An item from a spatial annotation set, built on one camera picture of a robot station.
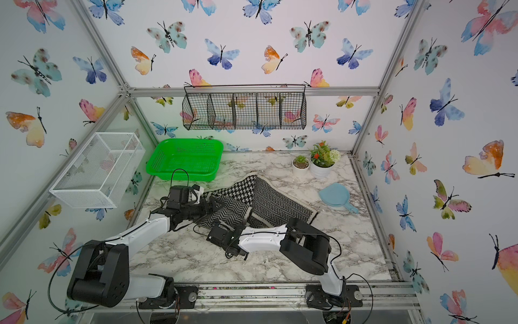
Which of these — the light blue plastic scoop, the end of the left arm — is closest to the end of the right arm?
the end of the left arm

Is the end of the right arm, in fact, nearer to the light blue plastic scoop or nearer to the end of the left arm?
the end of the left arm

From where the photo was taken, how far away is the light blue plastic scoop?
1.00m
